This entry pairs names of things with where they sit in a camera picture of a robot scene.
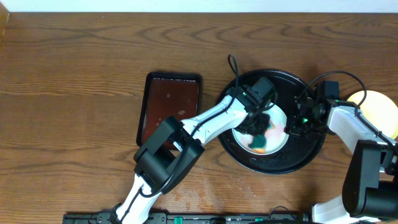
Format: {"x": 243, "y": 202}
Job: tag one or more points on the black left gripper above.
{"x": 263, "y": 129}

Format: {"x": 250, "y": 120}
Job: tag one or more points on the yellow plate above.
{"x": 381, "y": 111}

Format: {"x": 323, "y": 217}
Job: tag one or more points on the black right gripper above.
{"x": 293, "y": 127}

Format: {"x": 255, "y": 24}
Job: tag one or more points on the round black serving tray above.
{"x": 298, "y": 151}

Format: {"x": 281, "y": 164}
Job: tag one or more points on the green scrubbing sponge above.
{"x": 259, "y": 138}

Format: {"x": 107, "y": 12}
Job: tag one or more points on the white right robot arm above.
{"x": 369, "y": 192}

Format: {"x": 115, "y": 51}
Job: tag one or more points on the black rectangular water tray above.
{"x": 167, "y": 94}

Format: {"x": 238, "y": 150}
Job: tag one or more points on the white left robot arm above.
{"x": 169, "y": 154}

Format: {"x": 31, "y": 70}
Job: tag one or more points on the pale green plate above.
{"x": 276, "y": 137}

